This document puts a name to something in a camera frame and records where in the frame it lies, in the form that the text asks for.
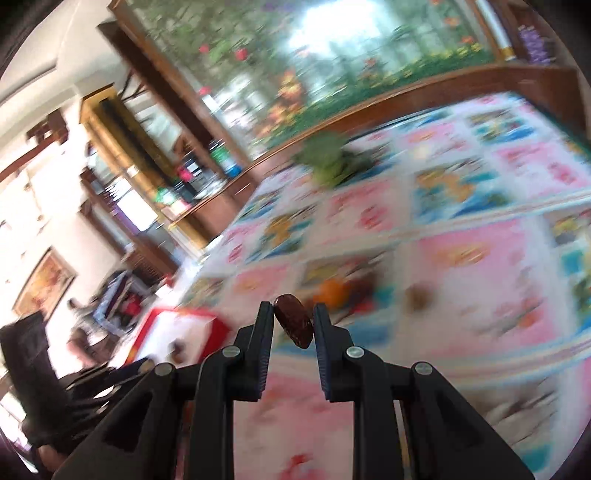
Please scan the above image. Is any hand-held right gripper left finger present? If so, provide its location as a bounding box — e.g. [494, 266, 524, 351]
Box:
[51, 301, 276, 480]

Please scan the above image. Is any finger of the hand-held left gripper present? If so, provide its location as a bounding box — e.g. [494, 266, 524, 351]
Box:
[51, 301, 276, 480]
[62, 357, 158, 409]

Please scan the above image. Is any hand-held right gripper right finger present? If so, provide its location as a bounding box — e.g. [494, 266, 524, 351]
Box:
[312, 302, 536, 480]

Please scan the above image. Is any dark red date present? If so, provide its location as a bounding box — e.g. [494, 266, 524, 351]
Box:
[273, 294, 315, 349]
[353, 272, 384, 297]

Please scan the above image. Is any red box with white inside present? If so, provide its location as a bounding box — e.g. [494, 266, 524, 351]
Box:
[122, 307, 232, 370]

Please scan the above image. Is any medium orange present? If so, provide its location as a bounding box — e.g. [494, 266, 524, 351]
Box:
[316, 279, 352, 308]

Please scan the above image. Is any gold framed painting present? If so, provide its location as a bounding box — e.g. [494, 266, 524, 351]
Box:
[11, 247, 78, 320]

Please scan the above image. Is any round light brown longan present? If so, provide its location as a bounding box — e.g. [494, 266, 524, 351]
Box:
[406, 285, 435, 311]

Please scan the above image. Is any colourful printed tablecloth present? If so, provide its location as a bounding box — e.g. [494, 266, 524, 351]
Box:
[171, 92, 591, 480]

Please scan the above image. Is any green plastic bottle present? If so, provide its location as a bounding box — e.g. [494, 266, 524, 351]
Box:
[210, 141, 244, 179]

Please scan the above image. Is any green leafy vegetable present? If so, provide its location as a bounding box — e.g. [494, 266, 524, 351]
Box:
[295, 131, 376, 188]

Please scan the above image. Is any wooden shelf cabinet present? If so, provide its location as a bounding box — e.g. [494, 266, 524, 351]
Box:
[78, 21, 259, 250]

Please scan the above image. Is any garden wall mural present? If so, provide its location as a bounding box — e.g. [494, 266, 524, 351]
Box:
[129, 0, 502, 151]

